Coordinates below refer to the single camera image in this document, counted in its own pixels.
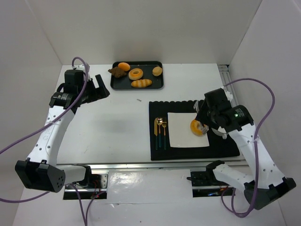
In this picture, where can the metal serving tongs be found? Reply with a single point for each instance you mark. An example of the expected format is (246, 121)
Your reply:
(201, 116)

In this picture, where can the gold knife green handle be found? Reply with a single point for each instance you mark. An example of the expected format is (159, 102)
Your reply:
(156, 132)

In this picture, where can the brown chocolate bread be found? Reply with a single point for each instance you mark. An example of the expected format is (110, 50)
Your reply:
(117, 72)

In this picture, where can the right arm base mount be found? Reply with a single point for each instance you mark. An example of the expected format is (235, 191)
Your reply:
(204, 186)

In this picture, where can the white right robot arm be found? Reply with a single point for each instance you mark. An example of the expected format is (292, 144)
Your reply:
(266, 183)

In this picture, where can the gold fork green handle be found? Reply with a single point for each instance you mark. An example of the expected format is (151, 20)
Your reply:
(164, 125)

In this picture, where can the aluminium table rail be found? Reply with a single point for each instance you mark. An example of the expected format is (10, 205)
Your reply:
(148, 166)

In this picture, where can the small round tan bun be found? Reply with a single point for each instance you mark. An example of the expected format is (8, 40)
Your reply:
(157, 71)

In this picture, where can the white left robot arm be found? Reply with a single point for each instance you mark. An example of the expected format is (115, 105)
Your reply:
(40, 170)

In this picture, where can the glazed ring donut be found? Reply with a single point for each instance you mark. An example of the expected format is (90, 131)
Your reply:
(135, 74)

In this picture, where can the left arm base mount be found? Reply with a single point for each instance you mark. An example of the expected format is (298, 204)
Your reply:
(96, 188)

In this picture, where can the striped oblong bread loaf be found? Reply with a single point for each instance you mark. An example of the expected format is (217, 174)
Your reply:
(141, 83)

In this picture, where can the black placemat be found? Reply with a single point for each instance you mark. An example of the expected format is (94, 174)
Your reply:
(218, 147)

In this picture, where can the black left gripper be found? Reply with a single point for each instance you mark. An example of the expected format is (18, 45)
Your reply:
(93, 89)

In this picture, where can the gold spoon green handle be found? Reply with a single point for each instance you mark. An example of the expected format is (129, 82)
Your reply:
(159, 123)

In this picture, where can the white square plate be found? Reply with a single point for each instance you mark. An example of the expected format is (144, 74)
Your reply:
(180, 134)

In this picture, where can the white soup bowl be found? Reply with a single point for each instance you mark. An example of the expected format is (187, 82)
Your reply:
(221, 132)

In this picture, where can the round orange bun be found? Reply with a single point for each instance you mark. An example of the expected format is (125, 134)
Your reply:
(124, 66)

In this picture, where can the black bread tray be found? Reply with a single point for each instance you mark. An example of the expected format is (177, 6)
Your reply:
(124, 83)

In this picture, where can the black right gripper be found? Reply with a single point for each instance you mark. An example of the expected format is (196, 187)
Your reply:
(204, 118)

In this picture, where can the orange ring donut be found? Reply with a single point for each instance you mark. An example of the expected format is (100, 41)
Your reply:
(198, 129)

